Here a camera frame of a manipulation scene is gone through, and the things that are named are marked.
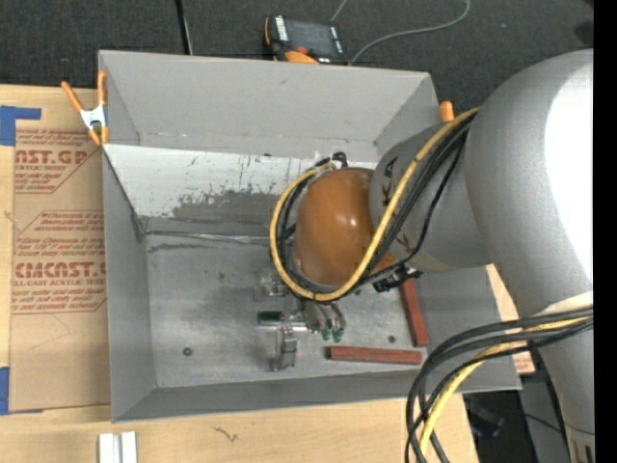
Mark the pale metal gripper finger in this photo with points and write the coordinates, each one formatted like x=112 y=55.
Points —
x=285 y=352
x=270 y=291

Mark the grey metal bin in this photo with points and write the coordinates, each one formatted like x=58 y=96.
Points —
x=212 y=278

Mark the red-brown flat block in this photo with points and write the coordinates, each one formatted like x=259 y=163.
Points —
x=414 y=314
x=373 y=355

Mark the brown cardboard board, red print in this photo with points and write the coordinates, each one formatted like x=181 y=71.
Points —
x=58 y=239

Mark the black cylinder on white bracket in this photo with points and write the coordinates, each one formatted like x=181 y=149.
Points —
x=395 y=279

